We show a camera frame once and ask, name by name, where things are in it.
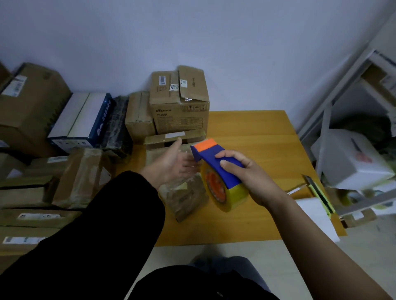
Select person's left hand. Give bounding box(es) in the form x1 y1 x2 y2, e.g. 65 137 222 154
140 137 202 190

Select person's right hand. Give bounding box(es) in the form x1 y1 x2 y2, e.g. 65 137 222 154
215 150 294 208

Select blue orange tape dispenser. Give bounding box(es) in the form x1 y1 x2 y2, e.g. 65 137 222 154
190 138 245 190

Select person's right forearm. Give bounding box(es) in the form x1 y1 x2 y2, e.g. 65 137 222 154
265 192 394 300

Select person's left forearm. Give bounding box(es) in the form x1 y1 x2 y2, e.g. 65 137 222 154
0 170 166 300

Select flat cardboard box white label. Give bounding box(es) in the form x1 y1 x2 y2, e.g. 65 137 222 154
143 129 207 152

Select yellow tape roll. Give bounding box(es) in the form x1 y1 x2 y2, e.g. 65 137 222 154
200 161 250 214

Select large printed cardboard box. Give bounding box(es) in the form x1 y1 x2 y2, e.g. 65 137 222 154
149 65 210 135

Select small plain cardboard box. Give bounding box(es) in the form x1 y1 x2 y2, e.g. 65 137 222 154
125 91 156 144

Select brown taped parcel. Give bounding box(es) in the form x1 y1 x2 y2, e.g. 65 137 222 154
159 172 210 223

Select black wrapped parcel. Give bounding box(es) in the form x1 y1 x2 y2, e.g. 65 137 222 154
101 95 134 159

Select white pen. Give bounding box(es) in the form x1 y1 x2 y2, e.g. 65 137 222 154
286 184 309 195

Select yellow-green utility knife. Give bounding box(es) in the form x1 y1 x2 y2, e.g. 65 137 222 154
302 174 336 216

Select blue and white box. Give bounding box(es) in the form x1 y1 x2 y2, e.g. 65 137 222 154
47 92 114 152

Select grey metal shelf rack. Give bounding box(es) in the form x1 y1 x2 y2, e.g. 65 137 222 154
296 46 396 217

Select brown paper wrapped parcel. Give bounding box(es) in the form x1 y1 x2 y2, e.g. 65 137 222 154
52 148 112 210

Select white paper sheet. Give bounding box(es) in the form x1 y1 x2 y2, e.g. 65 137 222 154
294 197 341 244

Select person's legs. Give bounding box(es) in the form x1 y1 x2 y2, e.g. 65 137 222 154
123 255 280 300

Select white foam box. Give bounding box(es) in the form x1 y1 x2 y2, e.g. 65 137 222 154
311 129 395 190

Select flat cardboard parcel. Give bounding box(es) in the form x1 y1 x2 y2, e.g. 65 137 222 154
25 155 71 179

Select small brown cardboard box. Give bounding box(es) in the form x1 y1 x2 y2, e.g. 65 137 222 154
341 208 378 229

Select dark green bag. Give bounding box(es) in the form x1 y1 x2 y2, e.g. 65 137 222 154
339 114 394 150

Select big cardboard box with label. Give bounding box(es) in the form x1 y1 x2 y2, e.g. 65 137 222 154
0 62 72 158

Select long cardboard box white label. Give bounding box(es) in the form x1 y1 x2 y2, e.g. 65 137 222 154
0 208 83 229

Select cardboard box on rack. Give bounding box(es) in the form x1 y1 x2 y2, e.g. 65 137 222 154
361 63 396 94

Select cardboard box barcode label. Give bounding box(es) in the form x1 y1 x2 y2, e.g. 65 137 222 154
0 226 60 253

